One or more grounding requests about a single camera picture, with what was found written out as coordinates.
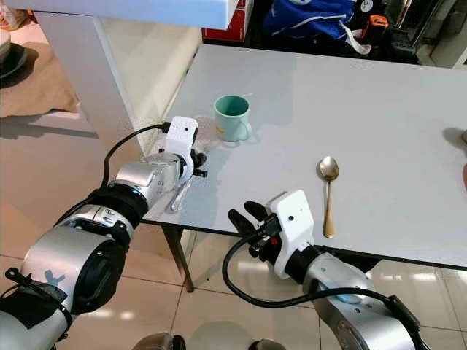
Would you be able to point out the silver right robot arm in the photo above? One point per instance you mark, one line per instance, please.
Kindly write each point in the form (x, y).
(350, 299)

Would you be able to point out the dark table leg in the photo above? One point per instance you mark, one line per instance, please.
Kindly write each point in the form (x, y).
(176, 259)

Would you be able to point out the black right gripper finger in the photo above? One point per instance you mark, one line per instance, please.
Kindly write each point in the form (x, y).
(243, 222)
(257, 211)

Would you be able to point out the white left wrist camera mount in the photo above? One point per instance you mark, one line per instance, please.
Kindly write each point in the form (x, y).
(182, 135)

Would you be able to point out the dark green plate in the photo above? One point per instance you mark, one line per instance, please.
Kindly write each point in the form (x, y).
(16, 64)

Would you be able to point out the beige cloth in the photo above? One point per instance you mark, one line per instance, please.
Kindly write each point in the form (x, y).
(44, 87)

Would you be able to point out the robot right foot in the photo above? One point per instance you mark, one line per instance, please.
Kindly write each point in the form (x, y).
(266, 345)

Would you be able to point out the gold metal spoon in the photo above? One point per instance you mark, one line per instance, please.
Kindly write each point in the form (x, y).
(328, 168)

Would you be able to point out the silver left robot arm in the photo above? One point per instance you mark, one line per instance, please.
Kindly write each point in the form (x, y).
(73, 262)

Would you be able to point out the white counter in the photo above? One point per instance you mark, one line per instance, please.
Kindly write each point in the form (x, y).
(87, 80)

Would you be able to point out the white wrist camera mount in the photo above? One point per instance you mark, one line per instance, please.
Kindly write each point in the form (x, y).
(292, 219)
(182, 135)

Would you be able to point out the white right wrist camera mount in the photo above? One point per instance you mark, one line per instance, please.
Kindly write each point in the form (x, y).
(292, 219)

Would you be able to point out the teal ceramic mug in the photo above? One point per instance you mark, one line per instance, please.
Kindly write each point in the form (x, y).
(230, 122)

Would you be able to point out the plain red box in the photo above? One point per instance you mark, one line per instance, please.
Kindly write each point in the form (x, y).
(222, 30)

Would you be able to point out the blue bag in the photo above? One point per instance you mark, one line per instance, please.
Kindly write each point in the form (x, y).
(306, 18)

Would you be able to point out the printed food packet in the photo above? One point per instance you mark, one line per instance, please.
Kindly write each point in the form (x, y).
(12, 16)

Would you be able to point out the orange and black tool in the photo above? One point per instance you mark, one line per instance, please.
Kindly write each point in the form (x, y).
(374, 28)

